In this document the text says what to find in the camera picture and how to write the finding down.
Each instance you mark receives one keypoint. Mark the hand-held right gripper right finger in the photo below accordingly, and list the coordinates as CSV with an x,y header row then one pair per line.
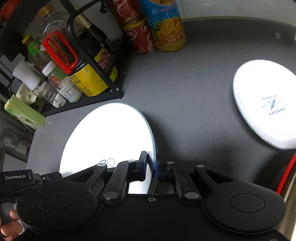
x,y
158,170

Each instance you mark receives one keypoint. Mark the white tall bottle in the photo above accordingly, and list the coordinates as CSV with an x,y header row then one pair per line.
x,y
25,74

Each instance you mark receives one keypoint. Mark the white capped seasoning bottle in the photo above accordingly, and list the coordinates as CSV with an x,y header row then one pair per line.
x,y
55,78

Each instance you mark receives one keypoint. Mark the clear bottle gold cap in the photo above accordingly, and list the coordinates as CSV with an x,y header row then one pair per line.
x,y
53,25

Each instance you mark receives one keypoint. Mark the black metal rack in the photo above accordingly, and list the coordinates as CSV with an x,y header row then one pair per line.
x,y
92,104

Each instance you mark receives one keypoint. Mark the orange juice bottle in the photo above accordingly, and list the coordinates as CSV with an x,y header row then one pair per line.
x,y
168,27

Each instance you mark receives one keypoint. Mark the dark soy sauce bottle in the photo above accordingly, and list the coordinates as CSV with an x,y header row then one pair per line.
x,y
97,44

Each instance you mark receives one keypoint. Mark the red plastic basket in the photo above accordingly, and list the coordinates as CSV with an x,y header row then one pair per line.
x,y
4,9

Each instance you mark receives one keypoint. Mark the red and black bowl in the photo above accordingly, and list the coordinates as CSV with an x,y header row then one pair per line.
x,y
285,176

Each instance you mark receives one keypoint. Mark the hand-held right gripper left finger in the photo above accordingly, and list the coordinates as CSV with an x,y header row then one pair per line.
x,y
143,165

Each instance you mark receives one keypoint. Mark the person's left hand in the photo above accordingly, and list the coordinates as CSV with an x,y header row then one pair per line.
x,y
11,230

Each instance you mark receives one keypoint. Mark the white labelled jar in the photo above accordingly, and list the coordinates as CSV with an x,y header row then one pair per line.
x,y
69,91

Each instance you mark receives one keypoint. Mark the white flat plate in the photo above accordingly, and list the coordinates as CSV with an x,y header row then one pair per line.
x,y
259,88

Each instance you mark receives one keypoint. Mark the white deep plate teal print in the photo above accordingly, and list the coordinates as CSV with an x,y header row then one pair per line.
x,y
104,139

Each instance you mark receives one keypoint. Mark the beige cloth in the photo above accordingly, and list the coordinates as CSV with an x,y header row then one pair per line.
x,y
25,93

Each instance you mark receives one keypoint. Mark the green cardboard box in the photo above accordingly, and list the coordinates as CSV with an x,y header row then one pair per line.
x,y
25,112

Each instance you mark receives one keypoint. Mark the small clear spice jar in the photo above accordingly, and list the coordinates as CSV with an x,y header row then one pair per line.
x,y
52,97

